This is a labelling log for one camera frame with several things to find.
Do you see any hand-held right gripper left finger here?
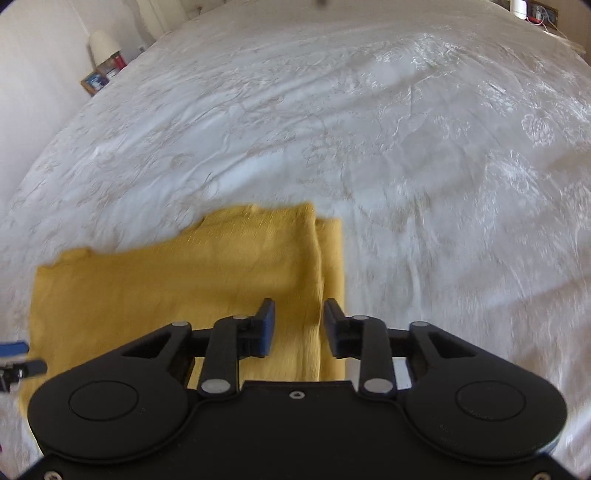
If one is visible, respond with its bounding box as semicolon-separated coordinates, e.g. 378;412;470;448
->
122;298;278;398

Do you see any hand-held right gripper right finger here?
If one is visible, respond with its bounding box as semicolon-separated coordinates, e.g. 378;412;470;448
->
323;299;476;397

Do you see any yellow shirt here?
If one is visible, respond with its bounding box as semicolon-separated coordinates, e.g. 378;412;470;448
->
21;202;347;416

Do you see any white embroidered bedspread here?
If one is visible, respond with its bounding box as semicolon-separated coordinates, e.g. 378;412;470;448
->
0;0;591;480

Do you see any cream table lamp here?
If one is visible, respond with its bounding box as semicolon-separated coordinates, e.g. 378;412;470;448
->
89;30;122;66

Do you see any cream tufted headboard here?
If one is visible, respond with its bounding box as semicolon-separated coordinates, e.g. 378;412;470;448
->
136;0;188;38

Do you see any wooden picture frame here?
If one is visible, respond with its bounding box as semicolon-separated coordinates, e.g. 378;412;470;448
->
81;69;110;97

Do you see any dark wall socket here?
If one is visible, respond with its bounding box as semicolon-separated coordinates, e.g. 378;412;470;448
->
529;2;559;27

